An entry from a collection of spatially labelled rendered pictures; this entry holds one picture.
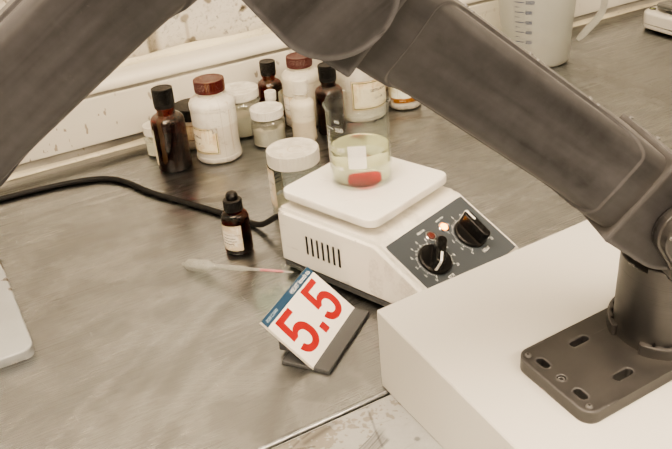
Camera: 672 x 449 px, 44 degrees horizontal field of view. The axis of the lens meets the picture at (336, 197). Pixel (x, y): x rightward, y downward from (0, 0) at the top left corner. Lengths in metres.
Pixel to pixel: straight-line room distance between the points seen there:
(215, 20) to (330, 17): 0.86
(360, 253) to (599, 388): 0.27
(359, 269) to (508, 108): 0.34
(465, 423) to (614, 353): 0.11
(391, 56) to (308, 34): 0.05
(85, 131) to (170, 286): 0.38
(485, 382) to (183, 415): 0.25
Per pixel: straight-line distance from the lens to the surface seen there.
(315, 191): 0.80
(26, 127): 0.43
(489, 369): 0.60
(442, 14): 0.42
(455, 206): 0.81
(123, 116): 1.18
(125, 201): 1.04
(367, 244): 0.75
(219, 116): 1.07
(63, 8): 0.40
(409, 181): 0.80
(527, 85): 0.46
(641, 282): 0.58
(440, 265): 0.73
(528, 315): 0.64
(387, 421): 0.66
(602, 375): 0.59
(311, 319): 0.73
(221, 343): 0.76
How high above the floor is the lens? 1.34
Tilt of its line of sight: 27 degrees down
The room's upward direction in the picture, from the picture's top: 5 degrees counter-clockwise
